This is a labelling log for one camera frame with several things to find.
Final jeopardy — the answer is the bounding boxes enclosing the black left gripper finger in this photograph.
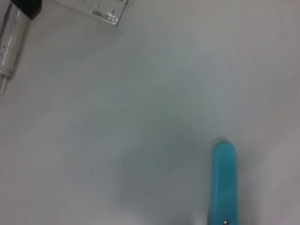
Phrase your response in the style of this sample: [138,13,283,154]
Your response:
[10,0,43,21]

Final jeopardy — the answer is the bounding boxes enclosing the transparent plastic ruler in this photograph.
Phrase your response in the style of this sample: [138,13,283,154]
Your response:
[50,0,129,29]

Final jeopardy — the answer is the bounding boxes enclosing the blue scissors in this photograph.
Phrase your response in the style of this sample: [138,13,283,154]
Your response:
[207,138,240,225]

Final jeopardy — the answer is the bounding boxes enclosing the grey transparent pen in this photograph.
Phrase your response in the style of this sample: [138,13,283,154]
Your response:
[0,2,31,96]

